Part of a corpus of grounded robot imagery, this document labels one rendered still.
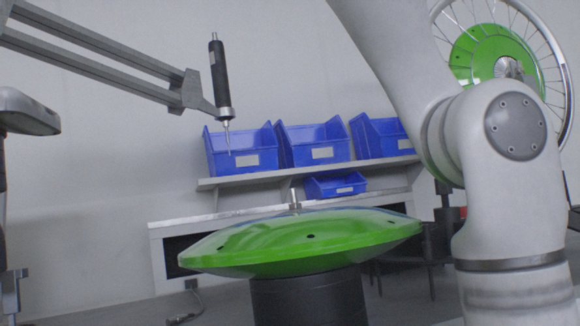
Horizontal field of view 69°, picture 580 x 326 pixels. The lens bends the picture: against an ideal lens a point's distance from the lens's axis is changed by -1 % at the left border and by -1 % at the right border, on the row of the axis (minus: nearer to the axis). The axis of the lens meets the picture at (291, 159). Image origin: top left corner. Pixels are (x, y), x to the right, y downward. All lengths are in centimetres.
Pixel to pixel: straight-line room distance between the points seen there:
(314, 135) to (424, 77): 113
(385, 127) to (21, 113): 143
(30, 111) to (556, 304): 43
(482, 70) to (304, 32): 74
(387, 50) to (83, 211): 120
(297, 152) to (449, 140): 95
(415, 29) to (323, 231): 21
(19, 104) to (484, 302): 39
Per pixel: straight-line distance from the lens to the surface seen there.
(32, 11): 83
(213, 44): 105
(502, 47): 126
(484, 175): 38
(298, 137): 153
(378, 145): 144
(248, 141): 148
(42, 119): 40
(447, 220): 89
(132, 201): 146
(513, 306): 40
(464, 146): 38
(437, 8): 120
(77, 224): 147
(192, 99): 93
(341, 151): 136
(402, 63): 43
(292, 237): 44
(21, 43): 81
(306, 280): 51
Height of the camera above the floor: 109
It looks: 7 degrees up
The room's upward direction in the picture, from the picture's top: 8 degrees counter-clockwise
